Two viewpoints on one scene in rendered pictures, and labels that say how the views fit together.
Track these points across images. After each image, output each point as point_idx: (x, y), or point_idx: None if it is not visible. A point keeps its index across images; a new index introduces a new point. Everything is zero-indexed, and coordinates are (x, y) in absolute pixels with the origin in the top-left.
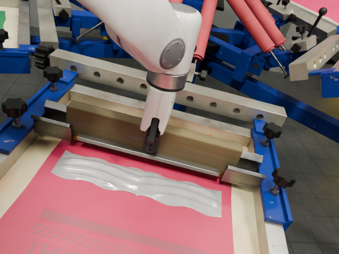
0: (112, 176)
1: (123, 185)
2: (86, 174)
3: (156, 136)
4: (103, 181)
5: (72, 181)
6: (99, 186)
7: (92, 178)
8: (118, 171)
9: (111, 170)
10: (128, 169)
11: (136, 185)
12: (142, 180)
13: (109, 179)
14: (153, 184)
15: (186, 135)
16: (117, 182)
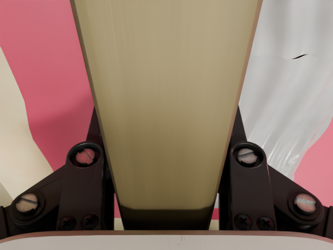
0: (290, 130)
1: (320, 96)
2: (278, 170)
3: (306, 226)
4: (309, 141)
5: (300, 180)
6: (317, 139)
7: (296, 161)
8: (264, 123)
9: (260, 135)
10: (246, 98)
11: (331, 65)
12: (301, 50)
13: (297, 130)
14: (319, 4)
15: (236, 30)
16: (308, 112)
